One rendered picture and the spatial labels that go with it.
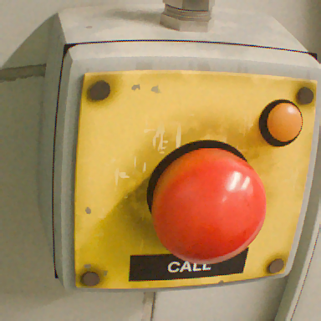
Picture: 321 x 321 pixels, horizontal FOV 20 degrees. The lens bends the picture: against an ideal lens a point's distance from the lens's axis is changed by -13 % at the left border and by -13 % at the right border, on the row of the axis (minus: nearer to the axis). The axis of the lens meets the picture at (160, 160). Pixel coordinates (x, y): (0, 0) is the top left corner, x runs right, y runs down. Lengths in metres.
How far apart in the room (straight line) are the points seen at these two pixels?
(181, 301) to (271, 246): 0.11
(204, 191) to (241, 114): 0.03
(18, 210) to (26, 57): 0.08
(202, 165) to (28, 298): 0.16
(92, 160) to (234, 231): 0.05
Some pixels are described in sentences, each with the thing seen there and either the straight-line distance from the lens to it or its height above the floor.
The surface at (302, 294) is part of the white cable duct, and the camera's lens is 0.47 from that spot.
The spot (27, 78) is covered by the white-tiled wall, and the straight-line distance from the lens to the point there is 0.40.
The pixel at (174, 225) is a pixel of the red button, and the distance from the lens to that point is 0.32.
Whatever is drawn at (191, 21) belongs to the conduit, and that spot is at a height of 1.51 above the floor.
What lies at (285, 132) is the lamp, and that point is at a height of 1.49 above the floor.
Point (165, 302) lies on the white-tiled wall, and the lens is 0.47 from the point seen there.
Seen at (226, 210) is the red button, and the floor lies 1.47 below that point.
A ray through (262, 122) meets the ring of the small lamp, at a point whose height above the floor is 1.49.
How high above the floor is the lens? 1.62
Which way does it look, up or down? 27 degrees down
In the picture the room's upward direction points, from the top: 6 degrees clockwise
